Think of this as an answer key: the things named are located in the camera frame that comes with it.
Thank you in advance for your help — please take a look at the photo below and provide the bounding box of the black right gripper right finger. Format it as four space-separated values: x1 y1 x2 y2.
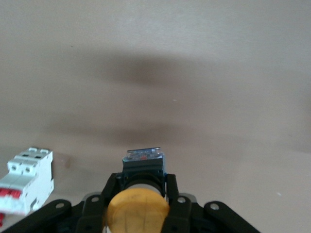
163 173 196 233

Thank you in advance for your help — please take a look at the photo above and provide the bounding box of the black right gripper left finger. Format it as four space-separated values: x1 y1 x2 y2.
74 172 120 233

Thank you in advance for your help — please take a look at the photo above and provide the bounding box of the yellow push button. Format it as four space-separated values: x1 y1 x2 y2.
106 147 171 233

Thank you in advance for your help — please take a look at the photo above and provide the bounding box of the white red circuit breaker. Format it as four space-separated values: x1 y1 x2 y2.
0 146 54 228

